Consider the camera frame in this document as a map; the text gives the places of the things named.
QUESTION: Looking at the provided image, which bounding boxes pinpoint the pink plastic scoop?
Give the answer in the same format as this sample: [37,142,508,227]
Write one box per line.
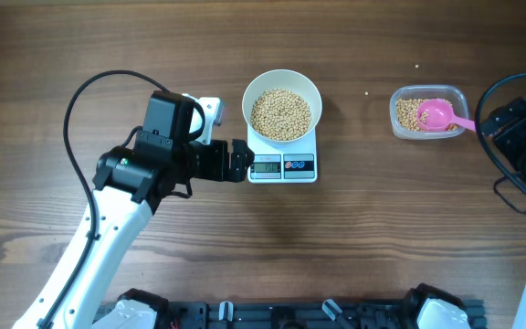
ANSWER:
[416,99,476,132]

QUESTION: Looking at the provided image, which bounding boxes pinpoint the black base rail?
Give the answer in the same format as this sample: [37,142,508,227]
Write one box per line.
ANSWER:
[93,299,488,329]

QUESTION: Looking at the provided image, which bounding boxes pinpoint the clear plastic container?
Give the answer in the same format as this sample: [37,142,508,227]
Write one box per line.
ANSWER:
[389,85,469,140]

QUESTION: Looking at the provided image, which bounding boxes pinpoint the soybeans in white bowl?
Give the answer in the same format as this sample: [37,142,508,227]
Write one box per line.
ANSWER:
[250,89,311,142]

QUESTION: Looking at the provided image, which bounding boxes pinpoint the white digital kitchen scale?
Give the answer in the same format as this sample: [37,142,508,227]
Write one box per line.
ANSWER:
[247,128,319,184]

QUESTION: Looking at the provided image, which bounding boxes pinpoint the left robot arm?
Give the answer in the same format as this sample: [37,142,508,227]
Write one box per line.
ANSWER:
[15,89,254,328]

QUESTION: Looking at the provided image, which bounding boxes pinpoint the white bowl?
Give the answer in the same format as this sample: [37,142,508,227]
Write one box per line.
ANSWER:
[242,69,323,143]

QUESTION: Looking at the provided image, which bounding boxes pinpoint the pile of soybeans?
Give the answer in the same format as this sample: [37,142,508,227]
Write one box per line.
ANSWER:
[395,99,432,132]

